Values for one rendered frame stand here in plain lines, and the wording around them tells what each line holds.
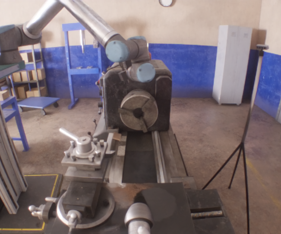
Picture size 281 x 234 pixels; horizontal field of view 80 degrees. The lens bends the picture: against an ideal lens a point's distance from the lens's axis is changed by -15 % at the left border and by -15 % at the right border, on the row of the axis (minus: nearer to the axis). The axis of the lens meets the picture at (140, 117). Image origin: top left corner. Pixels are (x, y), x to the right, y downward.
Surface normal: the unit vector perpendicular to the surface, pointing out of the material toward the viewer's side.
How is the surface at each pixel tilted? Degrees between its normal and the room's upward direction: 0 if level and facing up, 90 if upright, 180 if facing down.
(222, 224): 0
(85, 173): 0
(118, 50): 93
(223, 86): 90
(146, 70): 85
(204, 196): 0
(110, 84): 90
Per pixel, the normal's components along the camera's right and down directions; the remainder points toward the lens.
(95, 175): 0.00, -0.91
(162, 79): 0.00, 0.42
